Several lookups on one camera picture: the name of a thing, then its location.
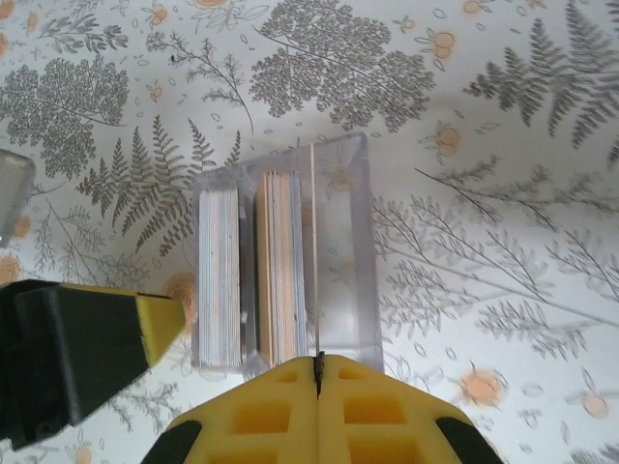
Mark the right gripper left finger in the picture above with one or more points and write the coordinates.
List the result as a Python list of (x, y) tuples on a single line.
[(300, 435)]

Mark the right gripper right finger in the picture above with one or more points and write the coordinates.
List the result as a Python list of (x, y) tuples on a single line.
[(333, 435)]

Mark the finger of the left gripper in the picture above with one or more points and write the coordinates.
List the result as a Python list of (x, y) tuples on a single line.
[(72, 357)]

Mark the white card stack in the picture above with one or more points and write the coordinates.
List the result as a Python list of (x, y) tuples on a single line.
[(220, 275)]

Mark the tan card stack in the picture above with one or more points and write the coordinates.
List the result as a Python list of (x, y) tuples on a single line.
[(280, 266)]

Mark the translucent blue card case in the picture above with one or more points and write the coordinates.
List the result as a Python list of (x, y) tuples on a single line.
[(14, 193)]

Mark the thin credit card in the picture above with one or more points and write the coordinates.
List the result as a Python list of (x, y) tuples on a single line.
[(314, 241)]

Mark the clear acrylic card holder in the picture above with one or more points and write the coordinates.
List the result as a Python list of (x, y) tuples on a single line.
[(353, 217)]

